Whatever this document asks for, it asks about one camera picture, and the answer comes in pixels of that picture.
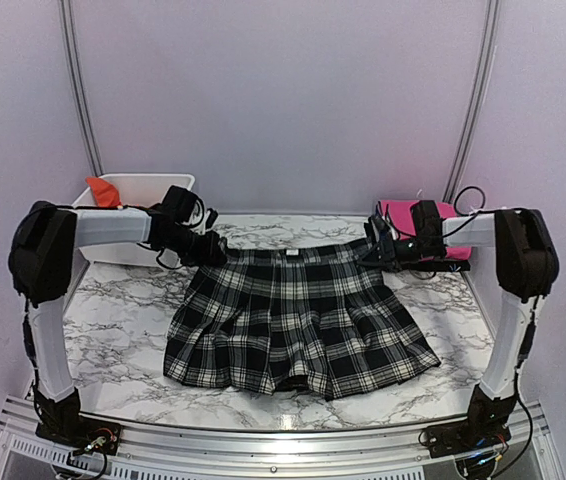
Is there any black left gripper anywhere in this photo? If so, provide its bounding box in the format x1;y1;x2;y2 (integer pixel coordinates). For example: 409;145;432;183
160;224;225;266

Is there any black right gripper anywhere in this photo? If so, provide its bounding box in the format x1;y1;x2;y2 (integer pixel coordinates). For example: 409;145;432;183
358;233;443;271

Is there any black white plaid skirt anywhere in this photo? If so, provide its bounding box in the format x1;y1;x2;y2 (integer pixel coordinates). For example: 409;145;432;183
163;238;440;400

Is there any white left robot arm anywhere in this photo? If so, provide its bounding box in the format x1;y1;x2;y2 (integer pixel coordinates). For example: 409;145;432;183
8;201;227;445

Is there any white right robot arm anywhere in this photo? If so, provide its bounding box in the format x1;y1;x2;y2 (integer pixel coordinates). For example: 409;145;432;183
361;201;559;448

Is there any white plastic laundry bin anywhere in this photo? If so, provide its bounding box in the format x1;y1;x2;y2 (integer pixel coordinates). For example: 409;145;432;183
79;173;195;268

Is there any black folded garment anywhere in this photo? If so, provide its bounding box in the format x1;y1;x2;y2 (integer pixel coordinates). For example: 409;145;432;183
365;219;472;276

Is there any pink folded garment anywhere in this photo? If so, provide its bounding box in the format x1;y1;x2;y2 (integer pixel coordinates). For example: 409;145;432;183
376;200;472;261

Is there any orange garment in bin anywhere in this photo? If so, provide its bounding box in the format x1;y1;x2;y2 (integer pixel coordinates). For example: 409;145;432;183
85;177;122;208

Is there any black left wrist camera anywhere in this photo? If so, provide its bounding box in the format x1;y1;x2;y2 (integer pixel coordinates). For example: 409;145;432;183
160;185;205;228

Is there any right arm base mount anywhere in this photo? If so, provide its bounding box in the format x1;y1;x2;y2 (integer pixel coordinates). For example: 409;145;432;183
418;420;511;458

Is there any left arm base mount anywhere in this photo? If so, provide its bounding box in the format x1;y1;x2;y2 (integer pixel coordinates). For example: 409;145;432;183
36;416;122;455

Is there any right aluminium corner post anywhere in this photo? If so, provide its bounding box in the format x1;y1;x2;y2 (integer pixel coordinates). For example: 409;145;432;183
443;0;502;202

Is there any aluminium corner post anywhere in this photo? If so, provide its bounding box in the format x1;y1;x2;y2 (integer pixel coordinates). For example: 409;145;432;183
58;0;104;176
443;0;502;202

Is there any aluminium front frame rail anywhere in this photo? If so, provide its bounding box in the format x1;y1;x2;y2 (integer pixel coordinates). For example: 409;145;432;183
0;397;566;479

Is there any left aluminium corner post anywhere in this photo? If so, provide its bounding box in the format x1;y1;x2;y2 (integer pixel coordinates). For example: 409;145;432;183
58;0;104;176

